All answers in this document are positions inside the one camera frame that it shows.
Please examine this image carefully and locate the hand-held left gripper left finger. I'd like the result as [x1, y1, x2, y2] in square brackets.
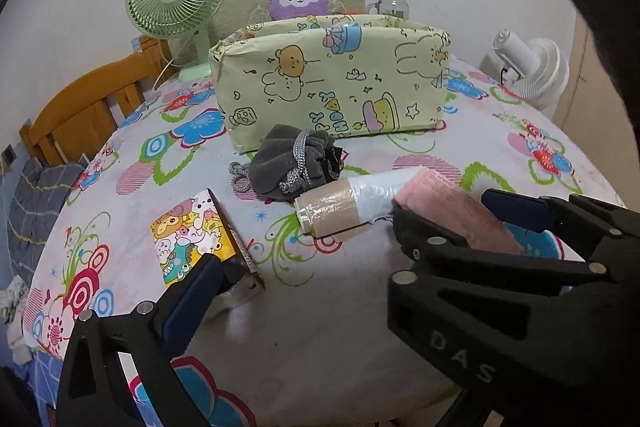
[54, 253, 224, 427]

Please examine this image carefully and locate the pink tissue packet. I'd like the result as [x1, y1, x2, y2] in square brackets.
[392, 167, 526, 255]

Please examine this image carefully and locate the roll of white bags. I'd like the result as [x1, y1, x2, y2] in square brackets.
[294, 167, 418, 239]

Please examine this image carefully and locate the grey plaid pillow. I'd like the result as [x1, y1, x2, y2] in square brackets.
[12, 159, 88, 288]

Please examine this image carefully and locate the wooden bed headboard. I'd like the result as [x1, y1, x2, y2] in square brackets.
[19, 34, 173, 168]

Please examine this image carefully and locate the white standing fan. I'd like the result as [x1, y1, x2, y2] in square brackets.
[479, 28, 571, 112]

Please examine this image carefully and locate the white crumpled cloth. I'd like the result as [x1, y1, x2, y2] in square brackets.
[0, 279, 31, 363]

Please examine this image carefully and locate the grey drawstring pouch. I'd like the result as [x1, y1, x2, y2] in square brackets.
[229, 127, 346, 200]

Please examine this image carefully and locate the yellow cartoon storage box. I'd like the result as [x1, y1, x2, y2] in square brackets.
[208, 12, 453, 155]

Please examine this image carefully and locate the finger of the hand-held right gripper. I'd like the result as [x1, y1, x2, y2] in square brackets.
[391, 199, 622, 298]
[481, 188, 640, 269]

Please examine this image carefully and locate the yellow cartoon tissue packet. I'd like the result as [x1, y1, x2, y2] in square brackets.
[151, 188, 267, 290]

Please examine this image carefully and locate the white fan cable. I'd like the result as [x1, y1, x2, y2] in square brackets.
[151, 56, 177, 92]

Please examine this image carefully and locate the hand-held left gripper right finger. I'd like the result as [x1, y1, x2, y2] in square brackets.
[436, 384, 588, 427]

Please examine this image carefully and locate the beige door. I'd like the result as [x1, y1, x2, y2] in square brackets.
[557, 0, 640, 148]

